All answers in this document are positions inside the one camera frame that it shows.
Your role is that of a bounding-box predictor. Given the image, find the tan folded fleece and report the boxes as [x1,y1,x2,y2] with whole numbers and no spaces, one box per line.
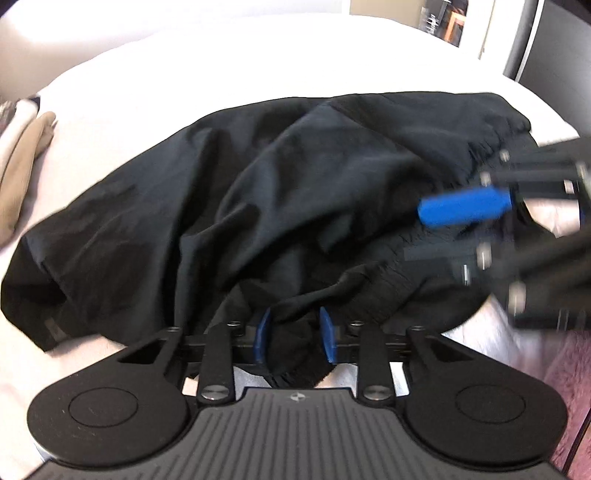
[1,112,56,247]

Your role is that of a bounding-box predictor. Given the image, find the purple fuzzy blanket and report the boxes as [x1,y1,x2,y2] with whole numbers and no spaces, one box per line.
[545,331,591,470]

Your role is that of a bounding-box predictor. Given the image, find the polka dot bed sheet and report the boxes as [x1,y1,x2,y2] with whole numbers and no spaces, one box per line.
[1,4,577,479]

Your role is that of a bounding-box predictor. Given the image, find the black sliding wardrobe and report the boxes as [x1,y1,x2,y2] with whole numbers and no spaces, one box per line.
[504,1,591,136]

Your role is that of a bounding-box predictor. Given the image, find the beige folded sweater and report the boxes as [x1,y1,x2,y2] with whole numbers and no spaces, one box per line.
[1,99,39,175]

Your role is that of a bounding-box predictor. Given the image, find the beige door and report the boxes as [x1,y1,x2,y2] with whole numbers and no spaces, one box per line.
[349,0,425,29]

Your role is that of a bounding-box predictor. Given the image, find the black pants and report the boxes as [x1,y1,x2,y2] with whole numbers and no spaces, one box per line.
[1,92,546,388]

